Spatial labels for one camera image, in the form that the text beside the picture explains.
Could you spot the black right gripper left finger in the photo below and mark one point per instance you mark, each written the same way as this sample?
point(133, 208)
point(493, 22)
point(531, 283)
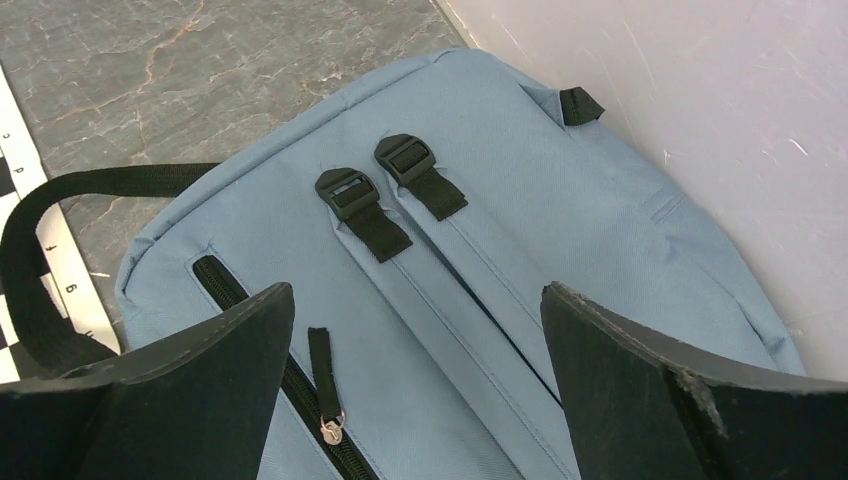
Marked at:
point(194, 405)

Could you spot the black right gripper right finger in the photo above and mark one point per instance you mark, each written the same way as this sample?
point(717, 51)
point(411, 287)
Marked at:
point(642, 405)

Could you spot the blue student backpack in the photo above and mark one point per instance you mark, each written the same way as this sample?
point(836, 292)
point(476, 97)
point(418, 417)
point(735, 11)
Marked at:
point(418, 214)

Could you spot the black white checkerboard mat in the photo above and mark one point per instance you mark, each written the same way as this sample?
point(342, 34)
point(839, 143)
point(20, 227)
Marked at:
point(57, 260)

